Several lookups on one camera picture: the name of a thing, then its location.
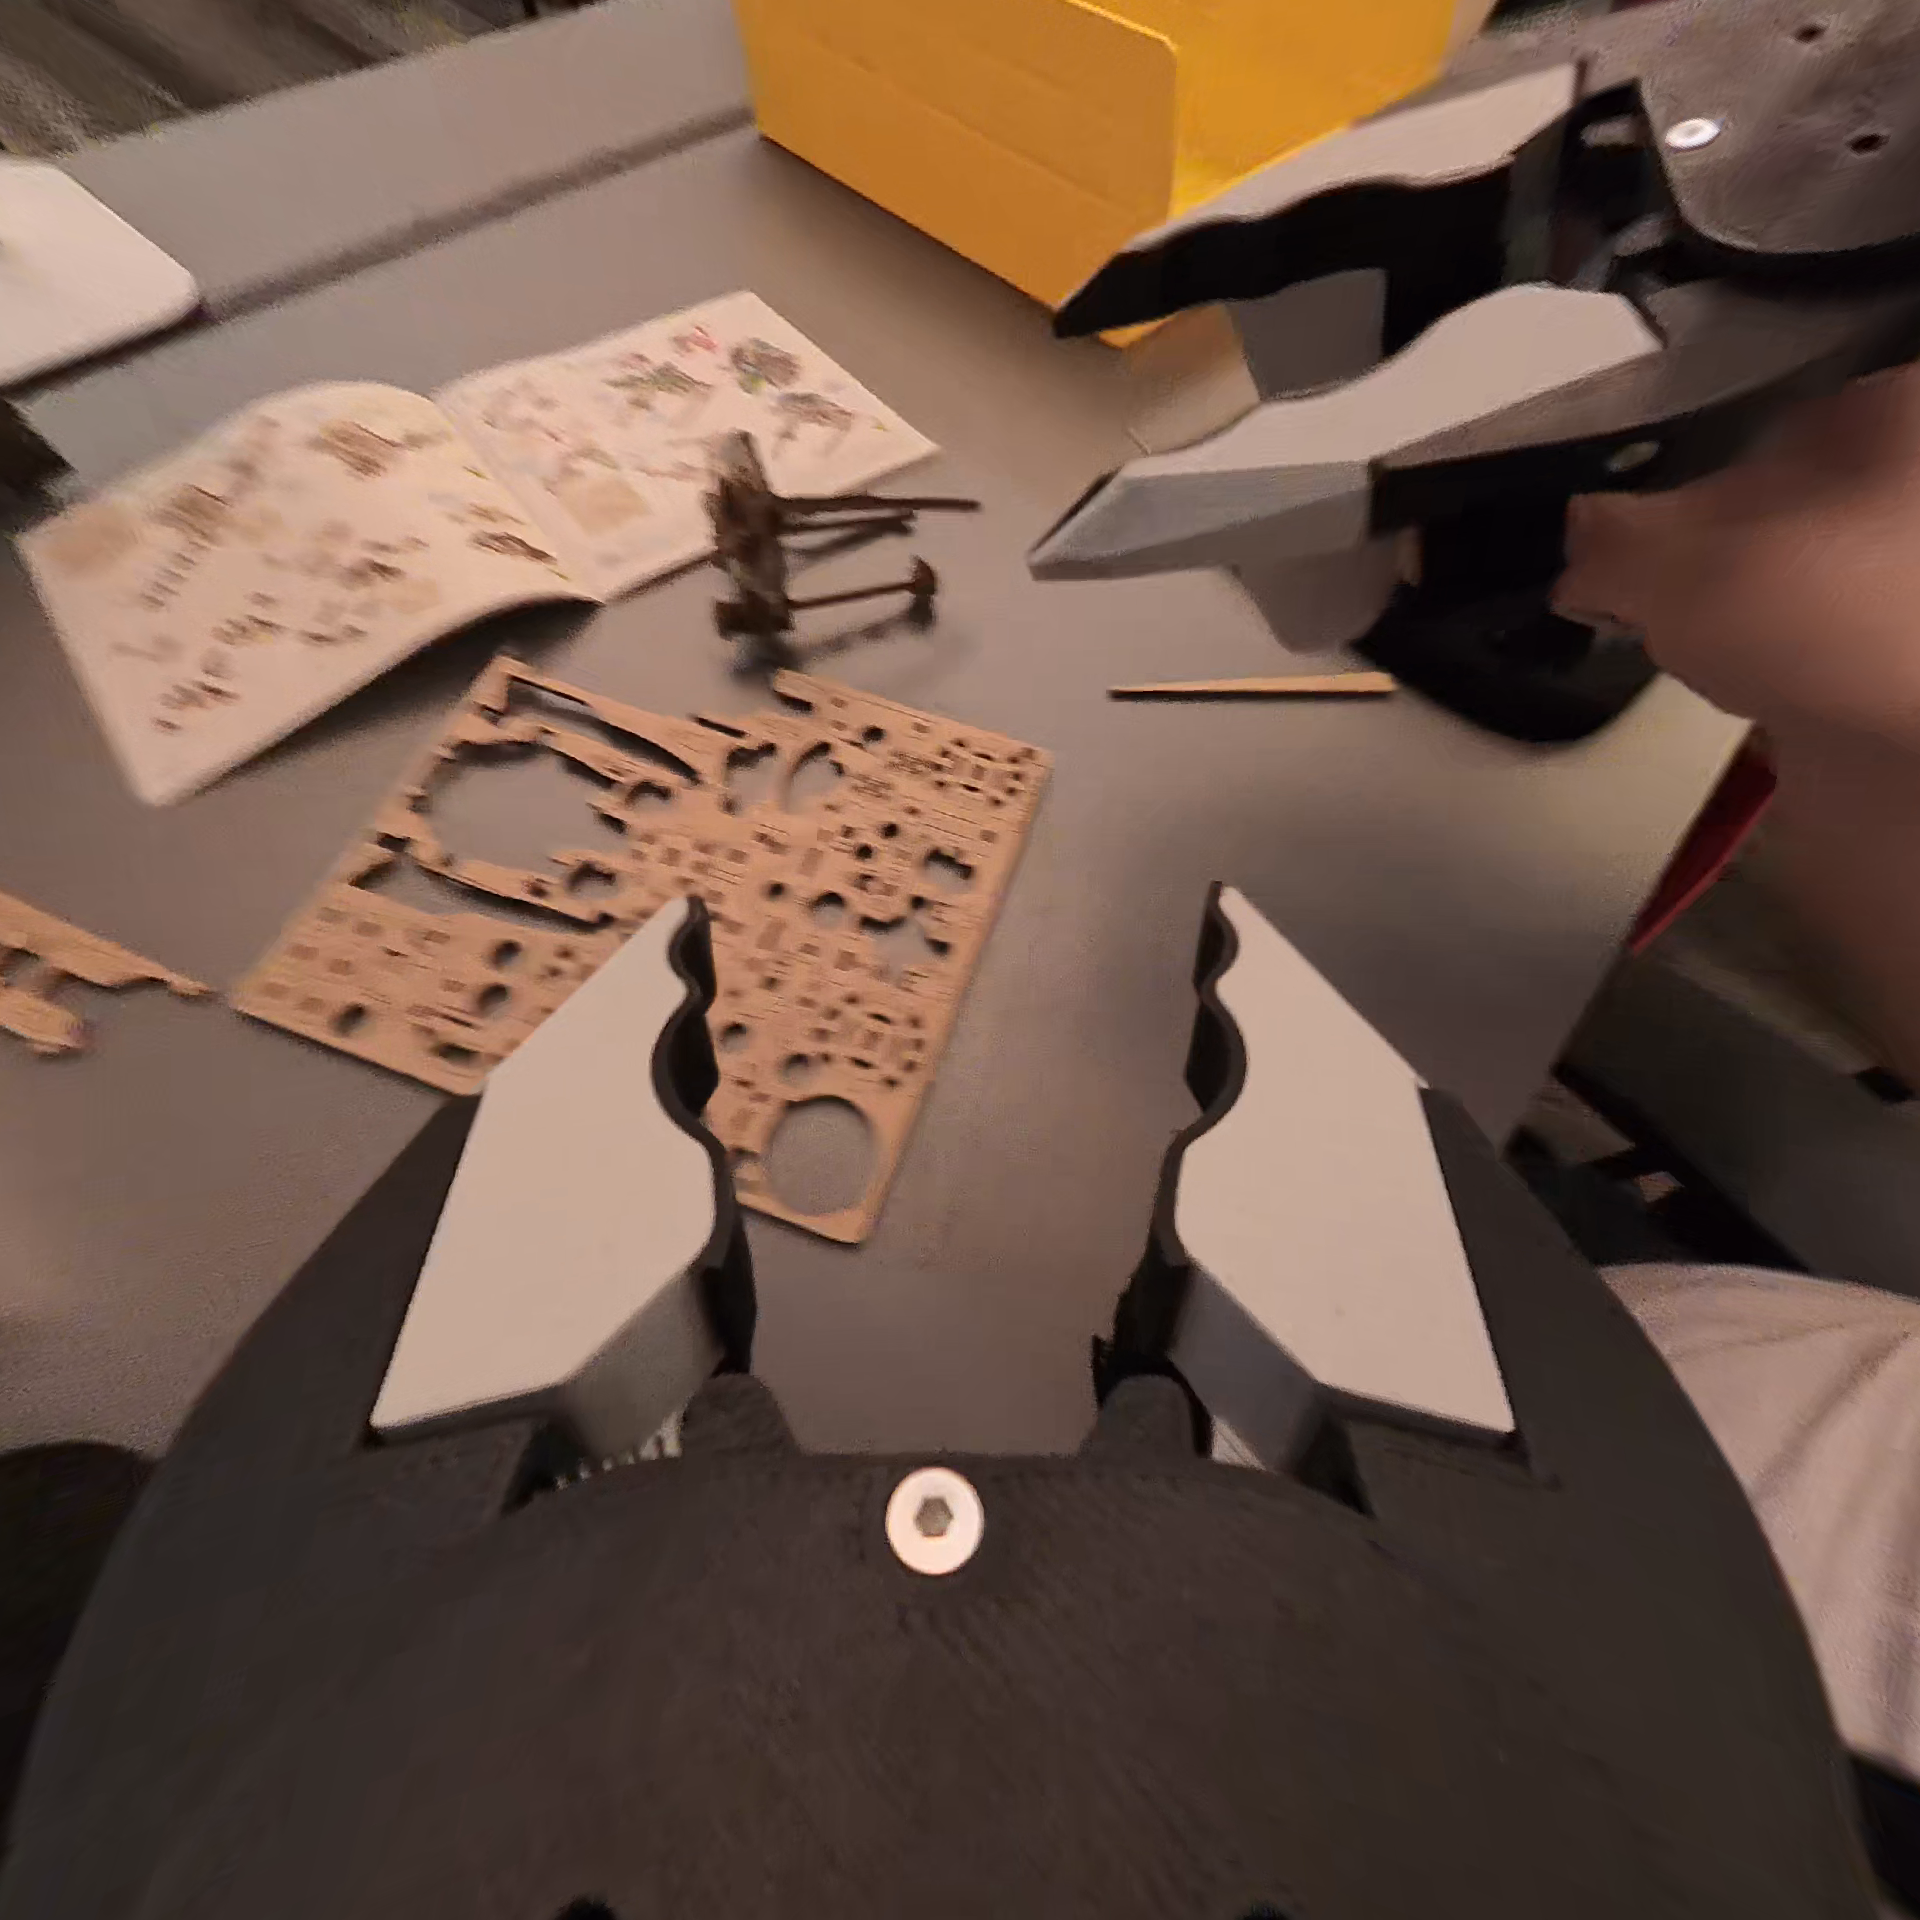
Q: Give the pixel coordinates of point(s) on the small wooden model part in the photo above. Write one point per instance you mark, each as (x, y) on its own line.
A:
(62, 960)

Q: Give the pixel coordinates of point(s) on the thin wooden stick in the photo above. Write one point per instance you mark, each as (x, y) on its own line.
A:
(1245, 685)

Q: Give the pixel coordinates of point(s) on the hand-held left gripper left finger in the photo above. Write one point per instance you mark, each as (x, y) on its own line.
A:
(586, 1200)

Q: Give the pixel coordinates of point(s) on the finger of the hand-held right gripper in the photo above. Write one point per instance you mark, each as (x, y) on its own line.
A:
(1397, 150)
(1245, 502)

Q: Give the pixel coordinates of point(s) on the yellow box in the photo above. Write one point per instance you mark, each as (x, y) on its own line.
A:
(961, 119)

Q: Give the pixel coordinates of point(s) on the person's light clothing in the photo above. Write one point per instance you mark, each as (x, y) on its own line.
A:
(1800, 1500)

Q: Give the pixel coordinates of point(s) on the white flat object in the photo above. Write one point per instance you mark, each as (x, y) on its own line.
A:
(75, 269)

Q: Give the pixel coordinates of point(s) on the large cut-out plywood sheet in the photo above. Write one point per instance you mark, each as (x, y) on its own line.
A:
(480, 877)

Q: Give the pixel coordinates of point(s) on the dark wooden model assembly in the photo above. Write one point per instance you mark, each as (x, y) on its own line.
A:
(751, 524)

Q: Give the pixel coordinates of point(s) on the person's right forearm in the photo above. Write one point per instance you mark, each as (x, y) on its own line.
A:
(1861, 869)

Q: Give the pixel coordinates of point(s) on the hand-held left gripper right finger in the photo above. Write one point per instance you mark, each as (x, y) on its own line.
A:
(1321, 1200)

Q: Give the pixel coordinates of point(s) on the person's right hand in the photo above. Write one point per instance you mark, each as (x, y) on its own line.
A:
(1772, 570)

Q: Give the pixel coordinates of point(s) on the illustrated instruction booklet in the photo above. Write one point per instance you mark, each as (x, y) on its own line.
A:
(301, 600)

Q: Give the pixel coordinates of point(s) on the red fabric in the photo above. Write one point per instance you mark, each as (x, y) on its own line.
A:
(1711, 839)

